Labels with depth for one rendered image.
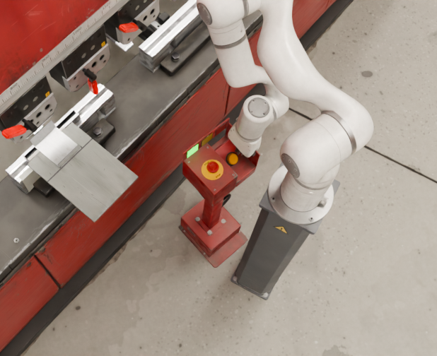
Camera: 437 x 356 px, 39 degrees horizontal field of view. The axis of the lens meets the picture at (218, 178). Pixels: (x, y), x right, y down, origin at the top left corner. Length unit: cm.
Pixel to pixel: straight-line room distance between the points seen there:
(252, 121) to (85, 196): 51
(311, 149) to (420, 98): 193
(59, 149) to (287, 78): 75
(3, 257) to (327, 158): 99
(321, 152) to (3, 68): 72
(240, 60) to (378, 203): 150
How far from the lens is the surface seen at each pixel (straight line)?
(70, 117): 191
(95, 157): 183
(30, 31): 143
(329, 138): 142
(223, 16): 140
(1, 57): 142
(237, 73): 166
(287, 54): 142
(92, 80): 167
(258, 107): 173
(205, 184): 203
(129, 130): 200
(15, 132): 157
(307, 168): 141
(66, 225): 203
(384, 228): 295
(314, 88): 143
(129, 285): 273
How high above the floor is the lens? 267
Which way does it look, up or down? 68 degrees down
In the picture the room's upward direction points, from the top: 10 degrees clockwise
